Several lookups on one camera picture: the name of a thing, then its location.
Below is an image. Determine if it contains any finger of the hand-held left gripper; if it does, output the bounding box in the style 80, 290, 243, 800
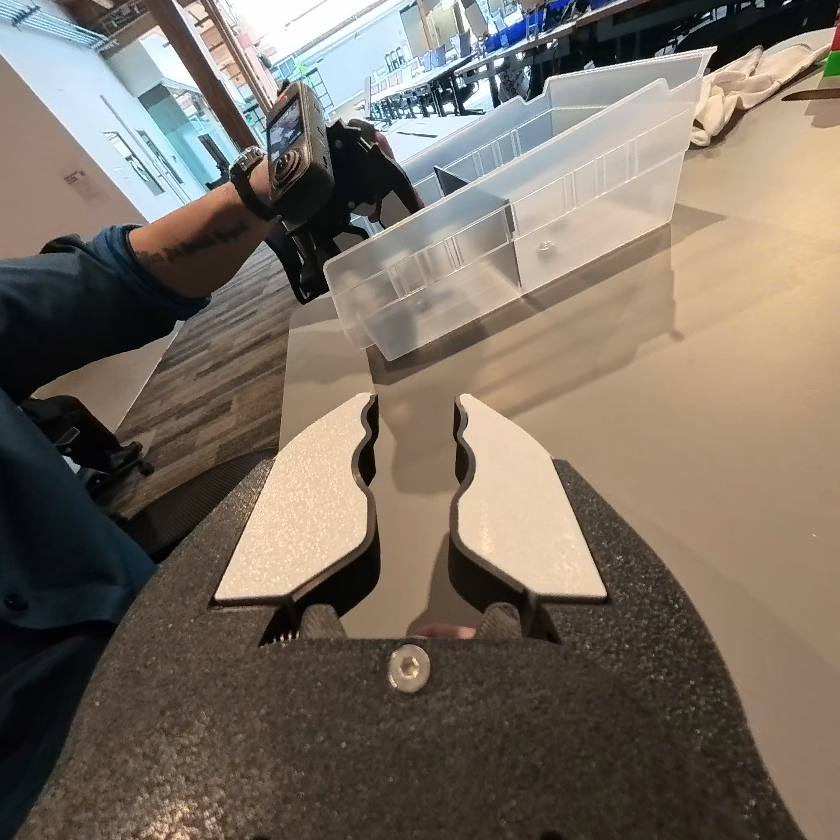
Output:
369, 194, 410, 233

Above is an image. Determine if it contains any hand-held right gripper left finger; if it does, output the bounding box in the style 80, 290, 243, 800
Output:
213, 392, 382, 606

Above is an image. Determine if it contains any black bin divider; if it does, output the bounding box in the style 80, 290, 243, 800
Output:
433, 165, 524, 298

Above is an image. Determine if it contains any white cloth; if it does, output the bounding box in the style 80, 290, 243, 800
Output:
689, 45, 834, 149

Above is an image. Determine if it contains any person's left forearm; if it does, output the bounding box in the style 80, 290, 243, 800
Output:
128, 174, 277, 301

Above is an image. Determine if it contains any row of blue bins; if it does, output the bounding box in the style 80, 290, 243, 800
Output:
482, 0, 573, 51

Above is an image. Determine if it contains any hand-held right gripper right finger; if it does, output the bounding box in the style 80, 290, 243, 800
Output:
449, 392, 608, 605

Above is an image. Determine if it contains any black wrist watch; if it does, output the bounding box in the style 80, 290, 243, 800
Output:
230, 146, 281, 223

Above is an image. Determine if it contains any person's blue shirt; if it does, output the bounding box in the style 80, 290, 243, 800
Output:
0, 223, 212, 821

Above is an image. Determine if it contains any person's black office chair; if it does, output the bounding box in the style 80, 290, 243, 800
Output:
125, 449, 281, 560

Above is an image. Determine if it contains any wooden support post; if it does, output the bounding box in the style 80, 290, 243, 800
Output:
141, 0, 271, 156

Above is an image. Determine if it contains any clear divided plastic bin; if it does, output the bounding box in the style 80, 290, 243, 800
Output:
323, 47, 718, 362

